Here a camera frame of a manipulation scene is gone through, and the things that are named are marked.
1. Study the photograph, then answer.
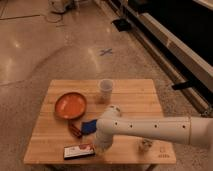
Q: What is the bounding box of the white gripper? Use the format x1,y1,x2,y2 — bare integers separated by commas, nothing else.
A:
93,131,113,155

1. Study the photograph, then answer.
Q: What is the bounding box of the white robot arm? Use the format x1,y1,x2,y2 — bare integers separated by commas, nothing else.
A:
94,105,213,153

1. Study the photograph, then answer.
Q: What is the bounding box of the blue sponge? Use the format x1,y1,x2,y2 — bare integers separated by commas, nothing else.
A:
81,120,97,135

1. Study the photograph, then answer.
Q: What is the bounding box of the red brown snack bar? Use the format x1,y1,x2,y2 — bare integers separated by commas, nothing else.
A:
68,122,82,138

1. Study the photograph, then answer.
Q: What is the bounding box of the small white bottle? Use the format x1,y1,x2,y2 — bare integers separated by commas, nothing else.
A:
139,139,153,153

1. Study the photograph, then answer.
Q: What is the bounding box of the orange plate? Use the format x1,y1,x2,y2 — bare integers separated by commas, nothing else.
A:
55,92,87,119

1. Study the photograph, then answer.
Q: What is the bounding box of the clear plastic cup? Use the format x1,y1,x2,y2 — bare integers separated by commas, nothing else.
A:
98,79,114,102

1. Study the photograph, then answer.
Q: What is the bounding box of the black bracket on rail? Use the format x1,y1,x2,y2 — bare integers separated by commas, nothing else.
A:
172,81,193,90

